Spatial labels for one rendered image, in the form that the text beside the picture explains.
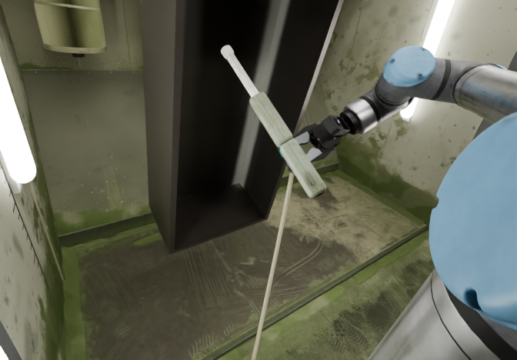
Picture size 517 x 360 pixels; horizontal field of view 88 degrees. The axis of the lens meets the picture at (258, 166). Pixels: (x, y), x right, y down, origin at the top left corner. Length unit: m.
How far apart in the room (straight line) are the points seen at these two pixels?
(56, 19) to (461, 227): 1.98
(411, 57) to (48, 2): 1.79
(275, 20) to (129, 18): 1.28
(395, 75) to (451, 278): 0.54
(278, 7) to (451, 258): 1.31
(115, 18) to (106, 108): 0.64
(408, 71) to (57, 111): 2.10
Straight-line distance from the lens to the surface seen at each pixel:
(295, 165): 0.67
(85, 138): 2.25
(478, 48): 2.60
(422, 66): 0.70
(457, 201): 0.21
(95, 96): 2.34
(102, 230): 2.23
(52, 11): 2.02
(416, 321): 0.28
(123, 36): 2.39
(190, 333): 1.70
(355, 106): 0.77
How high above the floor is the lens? 1.50
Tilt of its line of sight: 27 degrees down
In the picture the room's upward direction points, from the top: 6 degrees clockwise
